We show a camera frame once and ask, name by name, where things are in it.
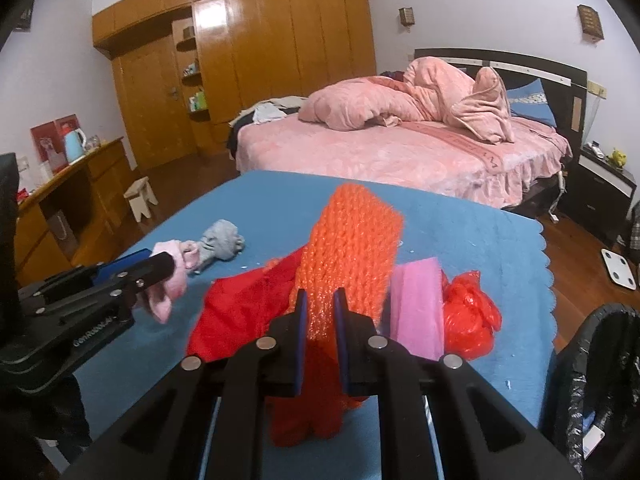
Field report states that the wooden side cabinet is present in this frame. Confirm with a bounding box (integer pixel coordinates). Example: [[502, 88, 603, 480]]
[[15, 139, 136, 286]]

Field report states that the wall lamp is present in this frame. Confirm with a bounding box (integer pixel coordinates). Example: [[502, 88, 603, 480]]
[[577, 4, 604, 42], [398, 6, 416, 27]]

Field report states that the light blue kettle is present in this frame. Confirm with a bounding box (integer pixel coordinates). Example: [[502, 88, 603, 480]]
[[63, 128, 87, 164]]

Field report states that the pink face mask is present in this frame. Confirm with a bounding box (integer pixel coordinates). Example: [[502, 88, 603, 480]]
[[390, 257, 445, 361]]

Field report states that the black lined trash bin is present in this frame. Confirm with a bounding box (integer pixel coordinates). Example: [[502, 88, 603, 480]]
[[540, 304, 639, 479]]

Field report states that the orange foam net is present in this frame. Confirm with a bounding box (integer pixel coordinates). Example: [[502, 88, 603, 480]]
[[294, 183, 404, 346]]

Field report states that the red cloth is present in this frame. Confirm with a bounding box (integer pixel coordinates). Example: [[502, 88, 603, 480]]
[[186, 248, 359, 446]]

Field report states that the white tissue box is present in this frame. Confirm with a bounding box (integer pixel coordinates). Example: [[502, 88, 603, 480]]
[[582, 425, 605, 460]]

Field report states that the wooden wardrobe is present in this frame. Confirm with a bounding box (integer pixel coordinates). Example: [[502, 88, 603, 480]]
[[92, 0, 375, 170]]

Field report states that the grey sock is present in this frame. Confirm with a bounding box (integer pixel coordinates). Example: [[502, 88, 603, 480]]
[[192, 219, 245, 274]]

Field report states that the black nightstand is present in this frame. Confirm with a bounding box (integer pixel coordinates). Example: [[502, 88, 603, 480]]
[[560, 146, 637, 247]]

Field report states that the yellow toy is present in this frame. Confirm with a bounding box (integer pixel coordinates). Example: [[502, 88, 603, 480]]
[[608, 148, 627, 169]]

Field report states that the pink sock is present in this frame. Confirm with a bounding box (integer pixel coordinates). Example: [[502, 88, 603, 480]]
[[135, 238, 202, 325]]

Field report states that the right wall lamp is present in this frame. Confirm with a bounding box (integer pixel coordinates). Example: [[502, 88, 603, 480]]
[[577, 4, 604, 42]]

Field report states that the red plastic bag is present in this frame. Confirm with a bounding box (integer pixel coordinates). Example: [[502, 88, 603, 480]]
[[442, 270, 502, 361]]

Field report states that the white step stool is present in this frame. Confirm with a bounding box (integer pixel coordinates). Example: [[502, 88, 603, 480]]
[[124, 177, 158, 223]]

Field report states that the left wall lamp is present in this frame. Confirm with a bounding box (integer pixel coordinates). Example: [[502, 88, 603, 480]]
[[398, 6, 416, 27]]

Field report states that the pink bed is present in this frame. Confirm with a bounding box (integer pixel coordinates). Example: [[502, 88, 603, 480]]
[[235, 115, 572, 208]]

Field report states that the white bathroom scale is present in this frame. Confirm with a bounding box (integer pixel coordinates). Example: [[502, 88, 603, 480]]
[[601, 248, 637, 292]]

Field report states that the blue table cloth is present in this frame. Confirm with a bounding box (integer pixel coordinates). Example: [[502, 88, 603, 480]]
[[76, 171, 556, 479]]

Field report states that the black headboard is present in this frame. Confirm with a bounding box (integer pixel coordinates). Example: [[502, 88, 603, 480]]
[[413, 46, 589, 149]]

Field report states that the clothes pile on bed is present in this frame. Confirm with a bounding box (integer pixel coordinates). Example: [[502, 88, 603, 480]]
[[229, 96, 307, 127]]

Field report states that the pink quilt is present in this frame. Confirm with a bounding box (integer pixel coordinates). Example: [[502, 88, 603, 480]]
[[298, 56, 515, 144]]

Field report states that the blue pillow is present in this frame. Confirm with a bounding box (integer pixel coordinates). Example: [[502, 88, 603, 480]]
[[506, 78, 556, 128]]

